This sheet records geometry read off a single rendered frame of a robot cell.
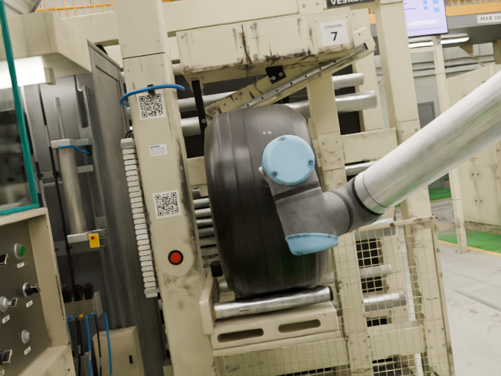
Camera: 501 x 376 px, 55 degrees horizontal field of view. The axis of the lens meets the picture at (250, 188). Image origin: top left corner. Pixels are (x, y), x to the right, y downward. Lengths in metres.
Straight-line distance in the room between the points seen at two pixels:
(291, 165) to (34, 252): 0.79
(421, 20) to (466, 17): 3.25
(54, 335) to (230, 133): 0.71
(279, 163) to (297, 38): 0.94
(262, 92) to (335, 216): 1.02
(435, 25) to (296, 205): 4.88
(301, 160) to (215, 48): 0.94
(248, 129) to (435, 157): 0.62
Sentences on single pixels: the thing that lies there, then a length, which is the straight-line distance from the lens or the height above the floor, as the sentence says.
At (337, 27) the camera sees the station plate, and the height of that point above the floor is 1.72.
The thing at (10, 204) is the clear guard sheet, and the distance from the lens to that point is 1.28.
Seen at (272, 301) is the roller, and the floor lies 0.91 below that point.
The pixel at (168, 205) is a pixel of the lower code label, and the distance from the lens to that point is 1.45.
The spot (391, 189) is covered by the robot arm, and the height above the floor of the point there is 1.22.
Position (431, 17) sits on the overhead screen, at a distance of 5.65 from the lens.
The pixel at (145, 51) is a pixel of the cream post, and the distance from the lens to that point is 1.49.
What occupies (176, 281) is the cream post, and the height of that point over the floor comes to 0.99.
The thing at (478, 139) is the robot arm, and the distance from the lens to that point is 0.81.
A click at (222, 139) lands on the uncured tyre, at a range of 1.31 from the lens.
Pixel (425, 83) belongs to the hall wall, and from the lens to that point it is 12.71.
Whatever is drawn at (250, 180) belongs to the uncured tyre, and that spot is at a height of 1.26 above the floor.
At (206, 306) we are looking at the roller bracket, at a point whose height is 0.94.
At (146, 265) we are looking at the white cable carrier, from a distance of 1.51.
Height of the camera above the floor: 1.31
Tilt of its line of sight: 3 degrees down
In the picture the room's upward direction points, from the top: 9 degrees counter-clockwise
